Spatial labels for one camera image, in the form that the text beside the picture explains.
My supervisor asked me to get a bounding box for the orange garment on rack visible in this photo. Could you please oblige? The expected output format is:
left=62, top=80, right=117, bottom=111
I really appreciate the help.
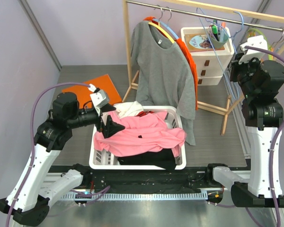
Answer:
left=142, top=16, right=198, bottom=111

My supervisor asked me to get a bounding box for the purple cable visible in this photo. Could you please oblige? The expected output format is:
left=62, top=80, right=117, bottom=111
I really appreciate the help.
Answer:
left=213, top=45, right=284, bottom=227
left=4, top=81, right=112, bottom=227

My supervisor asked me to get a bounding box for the slotted cable duct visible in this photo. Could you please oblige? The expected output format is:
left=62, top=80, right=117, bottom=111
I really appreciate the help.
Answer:
left=60, top=191, right=208, bottom=202

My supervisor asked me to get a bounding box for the light blue wire hanger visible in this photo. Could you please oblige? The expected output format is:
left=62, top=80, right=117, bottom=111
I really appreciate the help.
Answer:
left=206, top=11, right=244, bottom=100

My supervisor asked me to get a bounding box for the red printed garment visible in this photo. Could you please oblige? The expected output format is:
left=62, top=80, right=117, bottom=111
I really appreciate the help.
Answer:
left=136, top=111, right=154, bottom=117

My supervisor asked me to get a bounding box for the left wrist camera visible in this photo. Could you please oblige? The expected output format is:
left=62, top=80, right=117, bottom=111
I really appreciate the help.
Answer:
left=88, top=84, right=109, bottom=116

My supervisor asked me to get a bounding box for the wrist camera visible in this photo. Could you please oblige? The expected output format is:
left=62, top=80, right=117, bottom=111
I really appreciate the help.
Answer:
left=88, top=84, right=109, bottom=116
left=239, top=35, right=268, bottom=64

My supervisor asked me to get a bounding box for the wooden clothes rack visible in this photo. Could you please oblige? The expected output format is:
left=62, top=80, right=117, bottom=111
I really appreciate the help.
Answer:
left=122, top=0, right=284, bottom=135

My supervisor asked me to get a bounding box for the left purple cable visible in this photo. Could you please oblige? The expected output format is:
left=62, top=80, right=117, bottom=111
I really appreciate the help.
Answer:
left=4, top=81, right=112, bottom=227

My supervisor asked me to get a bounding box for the white drawer unit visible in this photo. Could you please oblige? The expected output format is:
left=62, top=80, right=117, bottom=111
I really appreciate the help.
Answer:
left=181, top=27, right=234, bottom=86

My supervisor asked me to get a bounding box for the grey sweatshirt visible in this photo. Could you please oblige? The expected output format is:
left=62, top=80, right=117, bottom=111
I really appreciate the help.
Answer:
left=131, top=21, right=196, bottom=146

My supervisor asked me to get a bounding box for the black garment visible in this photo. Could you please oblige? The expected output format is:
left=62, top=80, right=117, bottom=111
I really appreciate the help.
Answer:
left=117, top=148, right=177, bottom=171

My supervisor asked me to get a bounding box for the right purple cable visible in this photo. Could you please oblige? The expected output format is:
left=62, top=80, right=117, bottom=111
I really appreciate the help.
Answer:
left=213, top=45, right=284, bottom=227

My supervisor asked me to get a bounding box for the orange binder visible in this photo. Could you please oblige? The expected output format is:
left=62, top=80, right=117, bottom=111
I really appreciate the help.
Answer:
left=62, top=74, right=122, bottom=108

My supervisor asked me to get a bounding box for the white garment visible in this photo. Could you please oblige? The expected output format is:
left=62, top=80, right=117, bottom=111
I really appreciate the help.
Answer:
left=114, top=101, right=144, bottom=119

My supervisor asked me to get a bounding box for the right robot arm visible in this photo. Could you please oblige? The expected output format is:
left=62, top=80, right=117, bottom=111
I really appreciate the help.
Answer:
left=204, top=53, right=284, bottom=208

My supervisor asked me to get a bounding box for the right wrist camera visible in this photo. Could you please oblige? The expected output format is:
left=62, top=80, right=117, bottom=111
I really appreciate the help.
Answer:
left=239, top=35, right=268, bottom=64

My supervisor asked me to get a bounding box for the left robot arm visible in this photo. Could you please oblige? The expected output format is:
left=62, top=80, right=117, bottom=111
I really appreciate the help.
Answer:
left=0, top=90, right=124, bottom=227

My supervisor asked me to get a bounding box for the pink t shirt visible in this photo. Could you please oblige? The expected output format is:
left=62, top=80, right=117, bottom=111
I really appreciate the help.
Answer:
left=93, top=111, right=186, bottom=157

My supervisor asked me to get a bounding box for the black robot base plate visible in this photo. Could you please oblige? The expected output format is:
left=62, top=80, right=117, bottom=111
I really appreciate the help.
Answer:
left=47, top=163, right=233, bottom=193

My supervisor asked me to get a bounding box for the yellow hanger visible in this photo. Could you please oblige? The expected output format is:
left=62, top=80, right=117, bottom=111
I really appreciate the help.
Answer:
left=148, top=21, right=175, bottom=44

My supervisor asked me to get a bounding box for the white laundry basket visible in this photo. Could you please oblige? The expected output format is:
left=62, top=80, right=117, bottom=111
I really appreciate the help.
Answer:
left=89, top=106, right=186, bottom=171

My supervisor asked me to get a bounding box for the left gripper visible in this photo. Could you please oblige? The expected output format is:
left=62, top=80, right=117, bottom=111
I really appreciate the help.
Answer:
left=67, top=103, right=125, bottom=137

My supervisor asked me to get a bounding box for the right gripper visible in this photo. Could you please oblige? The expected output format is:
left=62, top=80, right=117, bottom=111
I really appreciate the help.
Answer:
left=230, top=52, right=262, bottom=98

